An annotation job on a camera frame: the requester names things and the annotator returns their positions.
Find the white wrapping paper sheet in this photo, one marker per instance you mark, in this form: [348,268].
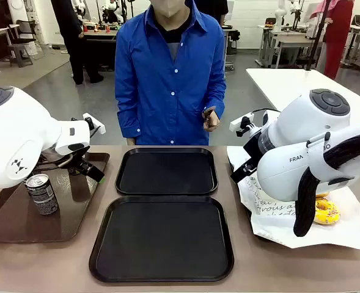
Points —
[335,233]

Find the brown plastic tray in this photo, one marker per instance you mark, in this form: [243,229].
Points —
[45,226]

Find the white background work table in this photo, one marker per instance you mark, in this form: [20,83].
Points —
[286,41]

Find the person's right forearm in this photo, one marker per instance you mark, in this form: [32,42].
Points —
[127,116]

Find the black drink can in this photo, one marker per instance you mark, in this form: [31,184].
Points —
[43,195]

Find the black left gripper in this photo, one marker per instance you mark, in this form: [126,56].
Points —
[75,164]

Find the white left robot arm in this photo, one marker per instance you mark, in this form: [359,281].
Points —
[14,131]

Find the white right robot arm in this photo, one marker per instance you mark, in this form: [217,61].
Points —
[289,177]

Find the person in black clothes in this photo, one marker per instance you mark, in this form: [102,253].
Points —
[79,45]

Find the person in blue shirt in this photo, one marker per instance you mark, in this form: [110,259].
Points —
[167,91]

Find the grey chair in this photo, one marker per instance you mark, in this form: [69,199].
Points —
[20,45]

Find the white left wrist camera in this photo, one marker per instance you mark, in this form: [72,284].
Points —
[94,123]

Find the black stand pole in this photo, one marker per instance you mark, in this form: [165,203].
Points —
[317,39]

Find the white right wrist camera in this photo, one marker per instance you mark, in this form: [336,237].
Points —
[242,123]

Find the yellow sprinkled donut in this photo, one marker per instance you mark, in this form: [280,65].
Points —
[329,215]

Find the person's right hand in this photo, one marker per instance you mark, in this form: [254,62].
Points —
[131,141]

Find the person's left forearm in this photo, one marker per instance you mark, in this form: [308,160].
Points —
[218,94]

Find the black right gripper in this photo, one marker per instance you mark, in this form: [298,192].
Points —
[253,146]

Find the metal tongs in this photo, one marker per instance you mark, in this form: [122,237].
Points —
[209,114]

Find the stack of flat paper boxes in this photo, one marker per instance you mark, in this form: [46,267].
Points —
[269,209]

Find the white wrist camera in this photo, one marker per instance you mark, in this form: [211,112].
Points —
[242,123]
[94,123]

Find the person's left hand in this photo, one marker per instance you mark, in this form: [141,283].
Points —
[214,124]

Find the person in red clothes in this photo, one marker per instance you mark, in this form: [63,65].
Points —
[335,36]

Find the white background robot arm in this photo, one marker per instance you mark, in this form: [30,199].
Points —
[280,15]

